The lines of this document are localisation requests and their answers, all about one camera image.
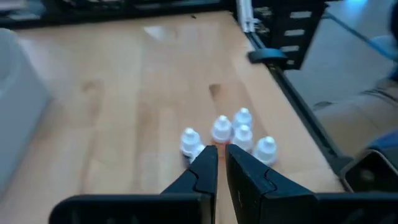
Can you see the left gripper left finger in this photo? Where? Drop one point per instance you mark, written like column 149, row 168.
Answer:
column 203, row 177

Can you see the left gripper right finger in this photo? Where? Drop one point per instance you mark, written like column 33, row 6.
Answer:
column 245, row 183

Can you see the small white-capped dropper bottle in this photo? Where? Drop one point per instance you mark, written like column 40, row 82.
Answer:
column 196, row 152
column 243, row 137
column 242, row 117
column 265, row 149
column 189, row 140
column 221, row 130

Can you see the grey plastic bin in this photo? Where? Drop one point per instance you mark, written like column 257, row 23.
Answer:
column 18, row 109

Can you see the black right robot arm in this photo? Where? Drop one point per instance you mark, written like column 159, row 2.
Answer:
column 289, row 31

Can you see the silver aluminium profile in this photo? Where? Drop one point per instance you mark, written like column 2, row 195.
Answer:
column 245, row 15

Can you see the black aluminium table frame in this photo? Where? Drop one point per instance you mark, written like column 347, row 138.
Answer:
column 297, row 102

